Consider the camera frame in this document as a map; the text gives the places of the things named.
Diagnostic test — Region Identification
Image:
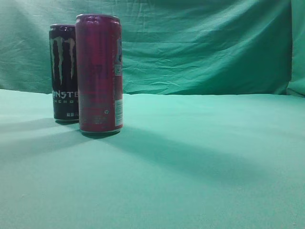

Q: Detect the green table cloth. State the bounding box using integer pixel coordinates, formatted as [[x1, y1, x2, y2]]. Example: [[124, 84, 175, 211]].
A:
[[0, 90, 305, 229]]

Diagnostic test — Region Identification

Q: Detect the pink Monster energy can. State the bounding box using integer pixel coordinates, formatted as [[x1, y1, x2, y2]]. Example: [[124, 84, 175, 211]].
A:
[[75, 14, 123, 134]]

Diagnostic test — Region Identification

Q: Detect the black Monster energy can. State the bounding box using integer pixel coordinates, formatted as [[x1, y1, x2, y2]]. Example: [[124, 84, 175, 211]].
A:
[[49, 24, 79, 123]]

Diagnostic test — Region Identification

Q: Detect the green backdrop cloth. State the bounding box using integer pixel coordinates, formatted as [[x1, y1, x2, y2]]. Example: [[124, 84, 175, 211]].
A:
[[0, 0, 305, 94]]

